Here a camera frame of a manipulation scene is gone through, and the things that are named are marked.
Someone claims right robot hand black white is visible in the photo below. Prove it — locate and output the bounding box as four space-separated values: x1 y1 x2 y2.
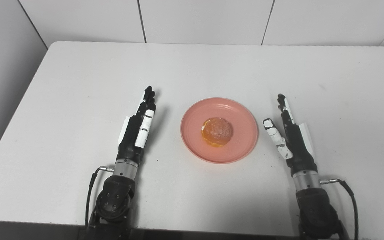
263 94 318 175

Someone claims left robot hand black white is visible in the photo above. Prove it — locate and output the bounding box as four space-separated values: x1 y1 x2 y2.
116 86 157 166

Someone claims pink round plate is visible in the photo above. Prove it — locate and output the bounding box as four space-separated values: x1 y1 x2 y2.
180 97 259 164

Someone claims orange cream puff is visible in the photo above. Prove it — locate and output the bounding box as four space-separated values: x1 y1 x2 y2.
201 117 233 146

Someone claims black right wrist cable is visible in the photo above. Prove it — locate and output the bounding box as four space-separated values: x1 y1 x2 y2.
319 179 360 240

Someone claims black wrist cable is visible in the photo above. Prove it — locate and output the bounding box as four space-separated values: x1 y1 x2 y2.
85 166 115 230
319 179 360 240

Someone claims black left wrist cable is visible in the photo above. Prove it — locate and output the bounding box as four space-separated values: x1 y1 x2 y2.
85 166 115 230

